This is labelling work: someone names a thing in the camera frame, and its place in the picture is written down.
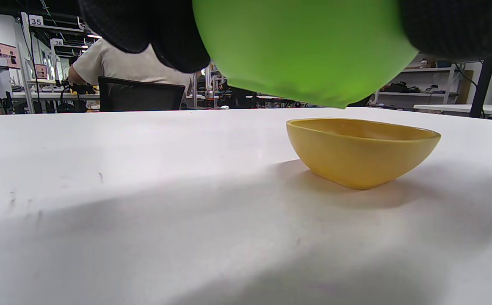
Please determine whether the person's left hand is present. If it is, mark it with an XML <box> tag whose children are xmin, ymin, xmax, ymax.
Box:
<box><xmin>78</xmin><ymin>0</ymin><xmax>492</xmax><ymax>73</ymax></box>

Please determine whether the green plastic bowl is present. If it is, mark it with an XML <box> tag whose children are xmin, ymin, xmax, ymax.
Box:
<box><xmin>192</xmin><ymin>0</ymin><xmax>419</xmax><ymax>109</ymax></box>

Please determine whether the yellow small dish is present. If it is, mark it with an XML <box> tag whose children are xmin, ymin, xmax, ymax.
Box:
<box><xmin>286</xmin><ymin>118</ymin><xmax>442</xmax><ymax>190</ymax></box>

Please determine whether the black mesh office chair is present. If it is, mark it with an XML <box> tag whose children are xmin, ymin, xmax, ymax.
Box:
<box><xmin>98</xmin><ymin>76</ymin><xmax>186</xmax><ymax>112</ymax></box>

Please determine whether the pink sign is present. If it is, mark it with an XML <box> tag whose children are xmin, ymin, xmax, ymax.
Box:
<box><xmin>0</xmin><ymin>41</ymin><xmax>20</xmax><ymax>68</ymax></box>

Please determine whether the white shelving unit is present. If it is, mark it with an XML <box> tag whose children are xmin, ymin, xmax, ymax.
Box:
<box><xmin>373</xmin><ymin>64</ymin><xmax>460</xmax><ymax>105</ymax></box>

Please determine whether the black desk leg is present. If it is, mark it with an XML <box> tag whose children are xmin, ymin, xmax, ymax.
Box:
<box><xmin>470</xmin><ymin>54</ymin><xmax>492</xmax><ymax>118</ymax></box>

